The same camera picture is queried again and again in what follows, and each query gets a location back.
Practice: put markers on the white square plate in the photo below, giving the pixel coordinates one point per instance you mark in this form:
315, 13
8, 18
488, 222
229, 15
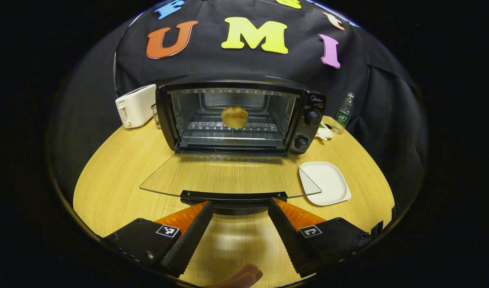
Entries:
326, 182

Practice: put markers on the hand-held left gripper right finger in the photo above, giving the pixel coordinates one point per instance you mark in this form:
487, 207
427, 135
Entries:
288, 240

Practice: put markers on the white toaster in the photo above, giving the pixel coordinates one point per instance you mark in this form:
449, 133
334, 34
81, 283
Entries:
134, 106

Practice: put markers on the round bread roll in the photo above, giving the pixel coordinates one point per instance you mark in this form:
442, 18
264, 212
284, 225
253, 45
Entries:
234, 116

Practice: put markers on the clear plastic water bottle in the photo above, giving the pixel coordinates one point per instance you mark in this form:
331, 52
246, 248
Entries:
342, 118

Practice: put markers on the black electric oven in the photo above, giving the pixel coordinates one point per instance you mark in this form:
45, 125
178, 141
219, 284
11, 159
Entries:
310, 132

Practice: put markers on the small glass holder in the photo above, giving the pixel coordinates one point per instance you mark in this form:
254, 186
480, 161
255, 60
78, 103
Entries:
154, 114

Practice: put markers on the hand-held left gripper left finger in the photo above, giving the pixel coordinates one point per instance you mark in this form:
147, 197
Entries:
188, 244

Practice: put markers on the small white dish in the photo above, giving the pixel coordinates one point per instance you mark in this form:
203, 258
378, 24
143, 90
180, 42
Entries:
323, 134

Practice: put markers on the black backdrop cloth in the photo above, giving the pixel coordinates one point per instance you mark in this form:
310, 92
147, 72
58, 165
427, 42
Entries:
212, 60

